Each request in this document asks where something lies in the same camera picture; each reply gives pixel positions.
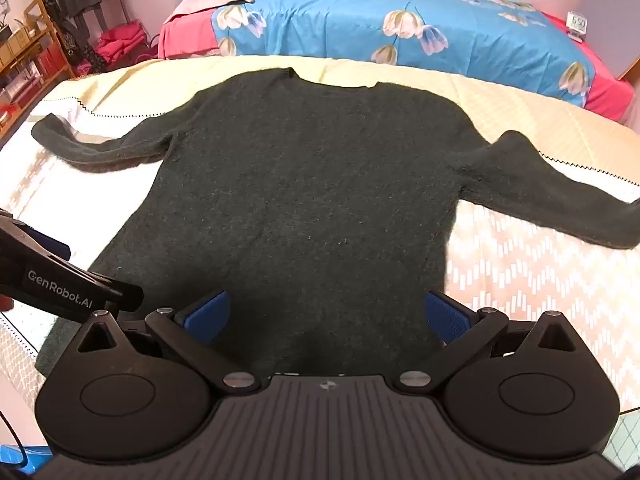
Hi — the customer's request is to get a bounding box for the blue floral quilt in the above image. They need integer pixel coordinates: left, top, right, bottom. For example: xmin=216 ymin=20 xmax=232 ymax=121
xmin=210 ymin=0 xmax=613 ymax=109

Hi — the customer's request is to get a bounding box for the white digital clock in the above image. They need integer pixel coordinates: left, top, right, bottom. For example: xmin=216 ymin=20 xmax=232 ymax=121
xmin=565 ymin=10 xmax=590 ymax=44

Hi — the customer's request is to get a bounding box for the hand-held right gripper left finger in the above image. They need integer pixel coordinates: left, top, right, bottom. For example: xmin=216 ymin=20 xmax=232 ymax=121
xmin=74 ymin=290 xmax=262 ymax=394

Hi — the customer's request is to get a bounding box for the black cable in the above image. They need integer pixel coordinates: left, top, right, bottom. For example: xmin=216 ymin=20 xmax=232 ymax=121
xmin=0 ymin=400 xmax=29 ymax=462

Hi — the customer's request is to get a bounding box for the yellow patterned blanket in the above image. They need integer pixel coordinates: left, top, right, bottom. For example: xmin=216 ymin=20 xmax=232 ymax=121
xmin=0 ymin=55 xmax=640 ymax=413

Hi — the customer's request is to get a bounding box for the red clothes pile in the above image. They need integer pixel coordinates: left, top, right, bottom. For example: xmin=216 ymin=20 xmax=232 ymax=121
xmin=95 ymin=20 xmax=152 ymax=64

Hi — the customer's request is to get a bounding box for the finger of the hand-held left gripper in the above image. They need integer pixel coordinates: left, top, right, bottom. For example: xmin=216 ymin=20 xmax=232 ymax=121
xmin=100 ymin=272 xmax=145 ymax=312

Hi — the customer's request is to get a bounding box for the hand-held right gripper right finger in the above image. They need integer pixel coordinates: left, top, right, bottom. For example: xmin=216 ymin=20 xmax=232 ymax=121
xmin=395 ymin=290 xmax=584 ymax=393

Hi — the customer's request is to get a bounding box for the grey board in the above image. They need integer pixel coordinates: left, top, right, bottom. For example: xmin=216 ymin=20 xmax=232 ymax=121
xmin=582 ymin=0 xmax=640 ymax=81

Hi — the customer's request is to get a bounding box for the dark green sweater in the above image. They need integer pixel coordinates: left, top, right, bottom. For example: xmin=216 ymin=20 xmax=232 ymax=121
xmin=31 ymin=66 xmax=640 ymax=386

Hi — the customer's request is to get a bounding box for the wooden shelf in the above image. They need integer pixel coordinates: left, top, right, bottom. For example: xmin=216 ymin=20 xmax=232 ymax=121
xmin=0 ymin=0 xmax=77 ymax=136

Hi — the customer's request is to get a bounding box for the teal grid mat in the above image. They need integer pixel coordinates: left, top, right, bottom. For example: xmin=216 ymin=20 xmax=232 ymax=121
xmin=604 ymin=409 xmax=640 ymax=472

